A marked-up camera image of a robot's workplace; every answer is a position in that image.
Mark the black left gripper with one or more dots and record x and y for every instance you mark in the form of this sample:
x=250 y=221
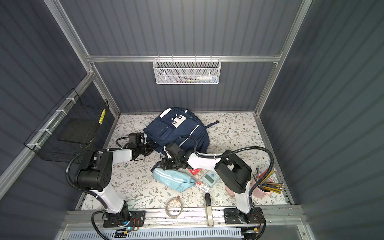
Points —
x=151 y=147

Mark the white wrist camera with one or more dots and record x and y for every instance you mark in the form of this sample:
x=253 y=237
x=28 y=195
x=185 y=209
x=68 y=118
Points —
x=143 y=138
x=167 y=154

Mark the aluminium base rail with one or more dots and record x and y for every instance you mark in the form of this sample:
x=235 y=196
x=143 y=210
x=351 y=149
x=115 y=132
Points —
x=190 y=217

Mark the white wire mesh basket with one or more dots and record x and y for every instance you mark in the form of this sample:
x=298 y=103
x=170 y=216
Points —
x=187 y=72

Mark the light green calculator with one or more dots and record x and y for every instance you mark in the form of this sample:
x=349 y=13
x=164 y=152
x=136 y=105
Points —
x=211 y=178

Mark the coloured pencils bundle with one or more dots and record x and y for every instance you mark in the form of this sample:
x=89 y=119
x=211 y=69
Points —
x=269 y=185

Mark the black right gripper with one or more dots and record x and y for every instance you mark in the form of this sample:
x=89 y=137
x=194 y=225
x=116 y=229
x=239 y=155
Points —
x=166 y=165

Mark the navy blue student backpack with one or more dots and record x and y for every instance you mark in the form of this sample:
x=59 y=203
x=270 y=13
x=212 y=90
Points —
x=179 y=126

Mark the light blue pencil pouch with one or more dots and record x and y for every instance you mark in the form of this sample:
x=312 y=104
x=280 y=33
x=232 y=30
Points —
x=175 y=180

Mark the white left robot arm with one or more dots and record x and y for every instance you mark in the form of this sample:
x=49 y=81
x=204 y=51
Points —
x=95 y=174

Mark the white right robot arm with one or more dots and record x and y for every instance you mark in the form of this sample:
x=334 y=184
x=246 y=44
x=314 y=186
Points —
x=232 y=170

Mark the pink pencil case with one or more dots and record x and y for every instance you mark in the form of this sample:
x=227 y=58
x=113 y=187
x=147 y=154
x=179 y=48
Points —
x=230 y=192

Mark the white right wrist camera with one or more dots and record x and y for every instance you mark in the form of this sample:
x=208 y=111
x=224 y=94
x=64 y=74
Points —
x=167 y=154

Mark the red card box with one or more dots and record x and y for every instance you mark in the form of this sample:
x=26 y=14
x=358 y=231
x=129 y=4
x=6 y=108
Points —
x=195 y=171

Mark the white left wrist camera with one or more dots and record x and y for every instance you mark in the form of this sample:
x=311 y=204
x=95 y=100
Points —
x=143 y=138

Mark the black wire basket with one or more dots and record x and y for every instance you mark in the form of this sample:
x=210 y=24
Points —
x=75 y=127

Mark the beige stapler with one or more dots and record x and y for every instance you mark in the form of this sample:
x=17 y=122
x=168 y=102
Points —
x=208 y=210

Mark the clear tape roll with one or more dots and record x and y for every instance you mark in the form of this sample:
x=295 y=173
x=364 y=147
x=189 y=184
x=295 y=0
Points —
x=174 y=207

